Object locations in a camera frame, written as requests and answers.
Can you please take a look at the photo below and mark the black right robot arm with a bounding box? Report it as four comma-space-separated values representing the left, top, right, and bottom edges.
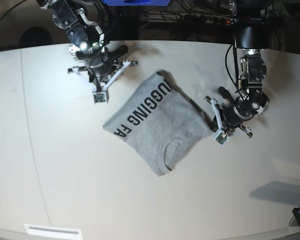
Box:
37, 0, 116, 84

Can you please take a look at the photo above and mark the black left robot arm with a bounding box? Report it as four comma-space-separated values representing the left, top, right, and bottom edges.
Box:
218, 0, 270, 131

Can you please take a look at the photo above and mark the black power strip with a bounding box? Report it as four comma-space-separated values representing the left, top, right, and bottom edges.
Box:
182, 14, 231, 26

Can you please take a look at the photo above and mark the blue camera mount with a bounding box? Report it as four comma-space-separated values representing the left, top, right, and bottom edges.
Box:
102, 0, 170, 7

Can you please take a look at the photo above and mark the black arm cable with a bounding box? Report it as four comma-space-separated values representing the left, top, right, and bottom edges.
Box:
224, 44, 241, 91
107, 45, 129, 61

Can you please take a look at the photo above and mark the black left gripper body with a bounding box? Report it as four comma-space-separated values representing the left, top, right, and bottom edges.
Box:
219, 102, 254, 129

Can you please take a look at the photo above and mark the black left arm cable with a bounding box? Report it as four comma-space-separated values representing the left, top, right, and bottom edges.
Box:
107, 45, 129, 61

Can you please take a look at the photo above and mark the white paper strip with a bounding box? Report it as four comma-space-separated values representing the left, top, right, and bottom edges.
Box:
24, 223, 82, 240

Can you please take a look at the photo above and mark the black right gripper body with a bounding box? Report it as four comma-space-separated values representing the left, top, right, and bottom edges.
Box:
86, 56, 115, 83

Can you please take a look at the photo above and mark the grey T-shirt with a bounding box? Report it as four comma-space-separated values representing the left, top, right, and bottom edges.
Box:
103, 72, 213, 176

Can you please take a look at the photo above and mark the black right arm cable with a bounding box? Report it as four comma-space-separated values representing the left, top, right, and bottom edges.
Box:
224, 44, 241, 91

